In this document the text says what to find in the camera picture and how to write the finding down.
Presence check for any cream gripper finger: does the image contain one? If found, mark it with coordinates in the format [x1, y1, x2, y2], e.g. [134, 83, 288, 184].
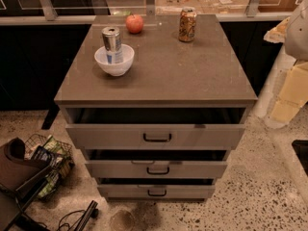
[269, 62, 308, 123]
[264, 17, 290, 43]

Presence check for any silver blue redbull can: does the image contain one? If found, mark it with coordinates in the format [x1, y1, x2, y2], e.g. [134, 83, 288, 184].
[102, 26, 123, 64]

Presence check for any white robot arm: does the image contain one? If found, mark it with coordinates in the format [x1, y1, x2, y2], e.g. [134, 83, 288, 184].
[264, 0, 308, 123]

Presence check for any orange brown soda can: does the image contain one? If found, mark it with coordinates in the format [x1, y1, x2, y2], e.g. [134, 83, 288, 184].
[178, 7, 197, 42]

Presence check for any white bowl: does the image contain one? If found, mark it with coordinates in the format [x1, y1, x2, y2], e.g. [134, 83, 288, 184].
[94, 44, 135, 76]

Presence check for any cardboard box left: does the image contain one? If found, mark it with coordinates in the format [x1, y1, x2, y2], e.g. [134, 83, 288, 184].
[155, 0, 203, 15]

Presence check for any grey drawer cabinet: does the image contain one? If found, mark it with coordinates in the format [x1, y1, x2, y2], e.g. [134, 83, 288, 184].
[53, 13, 259, 202]

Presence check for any red apple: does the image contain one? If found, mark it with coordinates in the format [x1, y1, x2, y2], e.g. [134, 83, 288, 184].
[125, 14, 143, 34]

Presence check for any middle grey drawer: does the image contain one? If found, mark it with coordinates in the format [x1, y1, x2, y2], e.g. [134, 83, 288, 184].
[86, 150, 227, 179]

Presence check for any grey drawer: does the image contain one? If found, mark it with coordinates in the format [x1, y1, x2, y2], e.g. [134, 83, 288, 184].
[97, 178, 215, 199]
[66, 108, 244, 150]
[86, 150, 227, 179]

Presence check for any bottom grey drawer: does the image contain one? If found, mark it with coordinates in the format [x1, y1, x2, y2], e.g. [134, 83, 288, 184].
[97, 178, 215, 199]

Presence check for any top grey drawer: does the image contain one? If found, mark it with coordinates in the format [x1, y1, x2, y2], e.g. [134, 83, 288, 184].
[66, 108, 244, 150]

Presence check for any black bar on floor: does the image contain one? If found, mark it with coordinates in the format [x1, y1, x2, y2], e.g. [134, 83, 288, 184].
[74, 200, 98, 231]

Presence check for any glass railing with metal posts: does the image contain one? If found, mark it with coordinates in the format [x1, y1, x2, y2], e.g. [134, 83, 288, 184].
[0, 0, 303, 26]

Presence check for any brown chair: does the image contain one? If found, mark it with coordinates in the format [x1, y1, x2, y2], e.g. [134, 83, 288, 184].
[0, 138, 51, 231]

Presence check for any wire basket with snack bags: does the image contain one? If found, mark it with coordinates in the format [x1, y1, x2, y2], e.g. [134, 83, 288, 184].
[25, 134, 75, 201]

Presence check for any black cable on floor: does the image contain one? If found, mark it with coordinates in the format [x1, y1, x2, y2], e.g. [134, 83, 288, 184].
[56, 209, 88, 231]

